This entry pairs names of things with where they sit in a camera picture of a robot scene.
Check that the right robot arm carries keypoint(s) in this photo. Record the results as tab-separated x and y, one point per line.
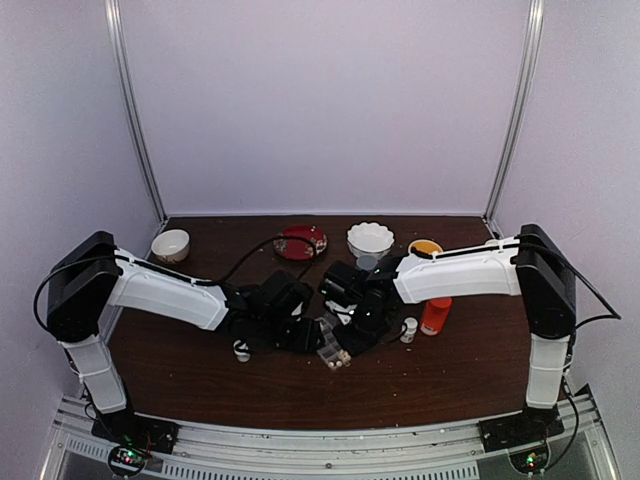
528	268

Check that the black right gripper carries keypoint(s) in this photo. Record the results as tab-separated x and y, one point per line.
355	347

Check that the orange pill bottle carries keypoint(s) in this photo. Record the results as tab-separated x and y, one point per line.
434	315

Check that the floral mug yellow inside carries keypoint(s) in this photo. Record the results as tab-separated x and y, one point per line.
424	246

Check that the small white dropper bottle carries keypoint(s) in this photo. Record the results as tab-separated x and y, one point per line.
241	351

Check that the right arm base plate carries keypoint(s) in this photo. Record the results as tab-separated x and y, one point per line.
527	426

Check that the clear plastic pill organizer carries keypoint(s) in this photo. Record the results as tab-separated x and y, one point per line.
331	353

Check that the left aluminium frame post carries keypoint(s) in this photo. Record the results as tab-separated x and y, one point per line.
133	119

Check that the white ceramic bowl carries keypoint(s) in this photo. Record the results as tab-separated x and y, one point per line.
171	246

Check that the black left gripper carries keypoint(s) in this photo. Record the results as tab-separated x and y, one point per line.
306	340

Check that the right aluminium frame post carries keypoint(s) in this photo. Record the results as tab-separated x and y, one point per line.
529	60

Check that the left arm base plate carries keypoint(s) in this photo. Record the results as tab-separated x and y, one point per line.
130	429

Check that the small white pill bottle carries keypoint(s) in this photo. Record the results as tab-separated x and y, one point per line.
410	326

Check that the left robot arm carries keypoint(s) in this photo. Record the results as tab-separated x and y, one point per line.
69	302

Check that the white scalloped bowl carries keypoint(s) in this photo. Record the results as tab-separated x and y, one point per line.
370	239

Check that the aluminium frame post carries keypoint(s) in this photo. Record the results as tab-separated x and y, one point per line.
529	60
133	119

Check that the grey cap pill bottle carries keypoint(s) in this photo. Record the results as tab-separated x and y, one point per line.
366	262

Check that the red floral plate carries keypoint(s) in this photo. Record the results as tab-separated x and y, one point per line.
300	242

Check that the aluminium front rail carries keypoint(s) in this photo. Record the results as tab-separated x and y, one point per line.
451	450

